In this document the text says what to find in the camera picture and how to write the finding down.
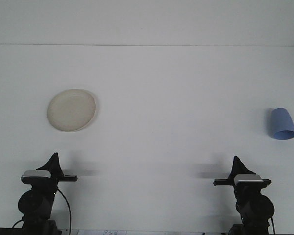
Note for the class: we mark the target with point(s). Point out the pale round plate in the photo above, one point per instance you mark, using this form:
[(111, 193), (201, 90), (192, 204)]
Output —
[(71, 110)]

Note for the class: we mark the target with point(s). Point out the white printed paper sheet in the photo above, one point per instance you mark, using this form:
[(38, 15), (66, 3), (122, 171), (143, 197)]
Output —
[(103, 232)]

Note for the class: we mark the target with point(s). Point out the pale blue cup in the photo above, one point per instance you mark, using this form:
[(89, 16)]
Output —
[(283, 122)]

